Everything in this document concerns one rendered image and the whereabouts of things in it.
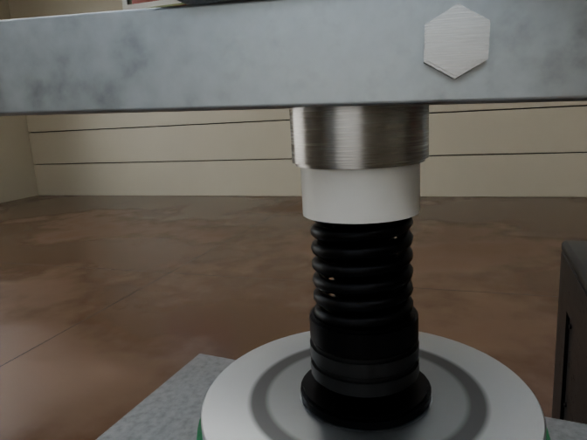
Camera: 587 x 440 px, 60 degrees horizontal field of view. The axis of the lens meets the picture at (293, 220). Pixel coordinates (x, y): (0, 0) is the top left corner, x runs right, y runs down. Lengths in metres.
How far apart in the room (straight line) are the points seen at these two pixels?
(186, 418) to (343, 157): 0.27
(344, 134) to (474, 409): 0.19
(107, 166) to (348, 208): 7.89
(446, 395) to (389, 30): 0.23
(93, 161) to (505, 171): 5.76
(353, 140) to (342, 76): 0.04
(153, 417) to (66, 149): 8.19
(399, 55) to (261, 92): 0.07
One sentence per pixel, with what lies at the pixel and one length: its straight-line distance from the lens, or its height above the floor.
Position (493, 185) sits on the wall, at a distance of 6.35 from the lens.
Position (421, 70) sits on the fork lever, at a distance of 0.24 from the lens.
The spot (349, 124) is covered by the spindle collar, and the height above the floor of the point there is 1.05.
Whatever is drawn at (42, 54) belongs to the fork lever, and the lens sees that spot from 0.31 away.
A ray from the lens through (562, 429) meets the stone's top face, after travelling 0.45.
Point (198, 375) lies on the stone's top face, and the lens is 0.51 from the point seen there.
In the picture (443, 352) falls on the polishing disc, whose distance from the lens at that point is 0.41.
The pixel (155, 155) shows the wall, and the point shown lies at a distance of 7.62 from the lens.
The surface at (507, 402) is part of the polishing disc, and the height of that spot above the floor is 0.88.
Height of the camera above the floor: 1.06
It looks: 12 degrees down
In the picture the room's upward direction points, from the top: 3 degrees counter-clockwise
